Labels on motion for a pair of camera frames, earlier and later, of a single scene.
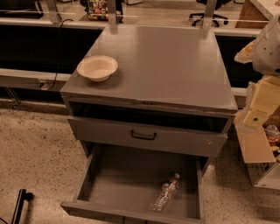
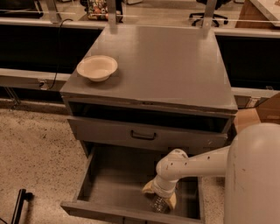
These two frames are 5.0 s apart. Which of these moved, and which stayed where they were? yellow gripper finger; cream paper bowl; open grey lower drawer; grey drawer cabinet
Moved: yellow gripper finger
Stayed: cream paper bowl; grey drawer cabinet; open grey lower drawer
